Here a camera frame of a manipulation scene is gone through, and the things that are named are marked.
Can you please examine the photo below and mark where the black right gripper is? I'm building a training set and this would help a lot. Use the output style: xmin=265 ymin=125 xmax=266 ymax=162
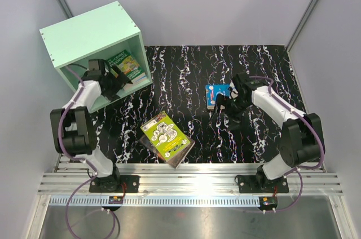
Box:
xmin=209 ymin=94 xmax=250 ymax=132

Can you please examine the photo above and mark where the white slotted cable duct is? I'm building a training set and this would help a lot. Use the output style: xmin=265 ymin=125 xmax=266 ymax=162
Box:
xmin=49 ymin=195 xmax=259 ymax=207

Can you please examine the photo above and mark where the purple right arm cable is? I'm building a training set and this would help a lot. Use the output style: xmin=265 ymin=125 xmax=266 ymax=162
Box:
xmin=234 ymin=75 xmax=325 ymax=214

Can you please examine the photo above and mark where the aluminium mounting rail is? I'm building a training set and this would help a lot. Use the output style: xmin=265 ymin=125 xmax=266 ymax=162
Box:
xmin=38 ymin=157 xmax=343 ymax=196

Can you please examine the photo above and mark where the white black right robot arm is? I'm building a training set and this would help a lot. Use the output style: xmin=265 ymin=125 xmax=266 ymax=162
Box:
xmin=214 ymin=72 xmax=325 ymax=193

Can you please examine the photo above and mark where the green 104-storey treehouse book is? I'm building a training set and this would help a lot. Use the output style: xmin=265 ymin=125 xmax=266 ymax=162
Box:
xmin=107 ymin=50 xmax=146 ymax=83

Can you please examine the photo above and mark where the small circuit board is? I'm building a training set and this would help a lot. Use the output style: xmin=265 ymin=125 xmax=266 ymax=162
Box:
xmin=259 ymin=196 xmax=278 ymax=207
xmin=108 ymin=196 xmax=124 ymax=205

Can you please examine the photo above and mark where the right small circuit board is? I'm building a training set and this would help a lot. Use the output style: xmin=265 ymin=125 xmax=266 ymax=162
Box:
xmin=259 ymin=196 xmax=278 ymax=207

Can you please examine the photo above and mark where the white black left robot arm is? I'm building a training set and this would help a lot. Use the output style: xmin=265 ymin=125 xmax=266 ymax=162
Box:
xmin=50 ymin=59 xmax=132 ymax=192

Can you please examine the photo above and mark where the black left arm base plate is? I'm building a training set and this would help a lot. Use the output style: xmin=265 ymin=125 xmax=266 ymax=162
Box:
xmin=89 ymin=175 xmax=140 ymax=193

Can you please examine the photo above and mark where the blue 26-storey treehouse book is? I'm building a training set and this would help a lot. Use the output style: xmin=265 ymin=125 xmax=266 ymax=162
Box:
xmin=124 ymin=72 xmax=147 ymax=91

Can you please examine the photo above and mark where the mint green open cabinet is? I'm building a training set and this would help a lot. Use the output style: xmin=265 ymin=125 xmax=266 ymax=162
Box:
xmin=39 ymin=1 xmax=152 ymax=113

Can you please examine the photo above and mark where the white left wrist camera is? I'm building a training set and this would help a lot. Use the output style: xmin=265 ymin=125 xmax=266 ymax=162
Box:
xmin=88 ymin=59 xmax=105 ymax=76

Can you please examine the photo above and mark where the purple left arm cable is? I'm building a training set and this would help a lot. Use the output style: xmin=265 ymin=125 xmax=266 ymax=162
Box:
xmin=57 ymin=64 xmax=118 ymax=238

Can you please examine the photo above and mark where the dark tale two cities book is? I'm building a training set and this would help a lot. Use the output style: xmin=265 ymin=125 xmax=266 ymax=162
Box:
xmin=139 ymin=134 xmax=195 ymax=169

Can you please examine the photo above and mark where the black marbled table mat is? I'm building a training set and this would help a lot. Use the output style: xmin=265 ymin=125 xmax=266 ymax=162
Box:
xmin=91 ymin=45 xmax=305 ymax=163

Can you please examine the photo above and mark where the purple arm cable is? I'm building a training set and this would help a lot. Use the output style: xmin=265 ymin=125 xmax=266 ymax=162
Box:
xmin=234 ymin=75 xmax=325 ymax=214
xmin=57 ymin=64 xmax=118 ymax=238

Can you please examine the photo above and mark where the left small circuit board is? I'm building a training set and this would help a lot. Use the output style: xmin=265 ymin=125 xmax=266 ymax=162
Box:
xmin=108 ymin=196 xmax=124 ymax=205

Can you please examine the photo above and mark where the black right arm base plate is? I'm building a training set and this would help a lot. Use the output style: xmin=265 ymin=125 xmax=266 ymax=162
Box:
xmin=235 ymin=175 xmax=289 ymax=194

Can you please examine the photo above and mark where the blue cartoon cover book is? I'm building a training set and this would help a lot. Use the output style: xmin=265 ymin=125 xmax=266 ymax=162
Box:
xmin=205 ymin=84 xmax=231 ymax=110

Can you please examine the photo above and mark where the lime green paperback book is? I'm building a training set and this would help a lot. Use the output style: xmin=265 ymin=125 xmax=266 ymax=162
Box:
xmin=140 ymin=112 xmax=191 ymax=161

